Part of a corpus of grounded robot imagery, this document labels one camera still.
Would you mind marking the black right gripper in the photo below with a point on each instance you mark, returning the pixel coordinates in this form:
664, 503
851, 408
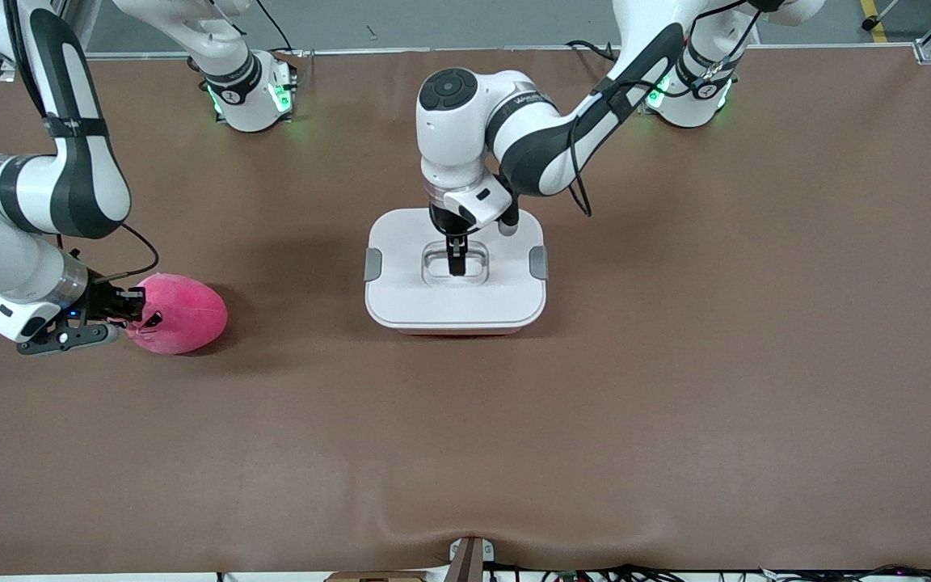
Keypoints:
102, 301

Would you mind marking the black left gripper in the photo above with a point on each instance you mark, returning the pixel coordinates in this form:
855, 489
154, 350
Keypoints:
444, 221

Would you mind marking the pink plush toy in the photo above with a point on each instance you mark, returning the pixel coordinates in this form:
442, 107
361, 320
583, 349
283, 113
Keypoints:
191, 311

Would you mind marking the white plastic box lid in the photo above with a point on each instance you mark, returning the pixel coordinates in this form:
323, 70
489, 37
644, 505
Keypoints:
401, 307

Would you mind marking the grey lid latch clip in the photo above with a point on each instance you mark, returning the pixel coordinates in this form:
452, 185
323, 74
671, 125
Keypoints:
372, 265
539, 263

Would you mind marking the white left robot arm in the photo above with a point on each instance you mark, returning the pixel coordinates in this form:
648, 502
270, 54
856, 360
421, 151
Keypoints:
457, 129

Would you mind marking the pink container edge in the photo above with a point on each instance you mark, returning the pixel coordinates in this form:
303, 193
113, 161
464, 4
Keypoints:
457, 332

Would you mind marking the brown table mat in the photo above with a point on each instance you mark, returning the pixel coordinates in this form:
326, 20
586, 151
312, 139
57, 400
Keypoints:
676, 404

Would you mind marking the brown cardboard piece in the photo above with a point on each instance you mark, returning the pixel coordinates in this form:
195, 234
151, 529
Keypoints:
377, 577

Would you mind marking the thin stand leg black foot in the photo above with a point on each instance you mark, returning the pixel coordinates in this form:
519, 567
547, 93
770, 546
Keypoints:
868, 24

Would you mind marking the metal mat clamp bracket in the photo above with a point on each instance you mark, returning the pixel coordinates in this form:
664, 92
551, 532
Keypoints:
469, 562

